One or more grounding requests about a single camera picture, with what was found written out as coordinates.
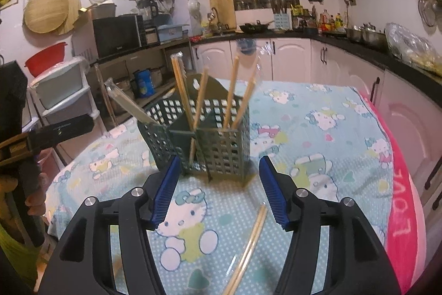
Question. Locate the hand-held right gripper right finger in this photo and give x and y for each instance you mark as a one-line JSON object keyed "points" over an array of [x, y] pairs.
{"points": [[272, 191]]}

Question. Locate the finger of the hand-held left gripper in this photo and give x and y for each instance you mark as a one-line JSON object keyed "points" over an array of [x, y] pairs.
{"points": [[58, 132]]}

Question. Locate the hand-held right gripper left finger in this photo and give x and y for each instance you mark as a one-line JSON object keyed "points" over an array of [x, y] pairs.
{"points": [[167, 191]]}

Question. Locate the wooden chopsticks pair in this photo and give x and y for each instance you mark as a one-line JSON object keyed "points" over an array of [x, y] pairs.
{"points": [[248, 239], [131, 105], [200, 101], [246, 101], [230, 91], [181, 87]]}

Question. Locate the grey-green utensil holder basket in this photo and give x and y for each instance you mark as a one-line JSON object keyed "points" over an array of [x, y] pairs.
{"points": [[224, 150]]}

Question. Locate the person's left hand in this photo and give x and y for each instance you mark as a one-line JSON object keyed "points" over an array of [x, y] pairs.
{"points": [[36, 194]]}

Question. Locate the plastic drawer unit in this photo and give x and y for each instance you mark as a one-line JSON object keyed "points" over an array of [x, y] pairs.
{"points": [[62, 91]]}

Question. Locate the red plastic basin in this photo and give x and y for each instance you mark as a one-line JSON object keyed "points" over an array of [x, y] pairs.
{"points": [[46, 60]]}

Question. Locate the cartoon cat printed blanket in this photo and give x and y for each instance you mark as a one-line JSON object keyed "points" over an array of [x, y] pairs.
{"points": [[310, 143]]}

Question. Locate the round bamboo board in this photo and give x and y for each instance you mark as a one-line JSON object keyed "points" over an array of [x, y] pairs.
{"points": [[48, 10]]}

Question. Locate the blue tin can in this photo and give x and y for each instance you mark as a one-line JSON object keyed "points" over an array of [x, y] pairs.
{"points": [[144, 83]]}

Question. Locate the black microwave oven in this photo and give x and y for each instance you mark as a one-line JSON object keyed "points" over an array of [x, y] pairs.
{"points": [[119, 34]]}

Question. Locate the pink towel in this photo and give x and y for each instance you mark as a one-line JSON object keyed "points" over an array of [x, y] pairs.
{"points": [[404, 212]]}

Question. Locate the light blue plastic container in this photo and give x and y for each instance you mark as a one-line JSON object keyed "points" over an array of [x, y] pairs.
{"points": [[171, 31]]}

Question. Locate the electric kettle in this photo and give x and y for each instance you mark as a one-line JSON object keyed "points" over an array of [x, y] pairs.
{"points": [[148, 8]]}

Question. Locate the black wok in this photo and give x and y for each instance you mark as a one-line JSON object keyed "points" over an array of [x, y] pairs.
{"points": [[253, 27]]}

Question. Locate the knife block with knives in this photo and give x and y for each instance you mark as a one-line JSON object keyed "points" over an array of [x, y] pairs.
{"points": [[281, 16]]}

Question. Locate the row of sauce bottles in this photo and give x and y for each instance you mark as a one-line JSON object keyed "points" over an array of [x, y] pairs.
{"points": [[328, 20]]}

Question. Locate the wooden cutting board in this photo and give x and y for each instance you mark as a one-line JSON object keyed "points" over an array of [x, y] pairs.
{"points": [[222, 11]]}

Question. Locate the clear plastic bag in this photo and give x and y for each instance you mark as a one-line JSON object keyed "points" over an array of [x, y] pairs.
{"points": [[411, 46]]}

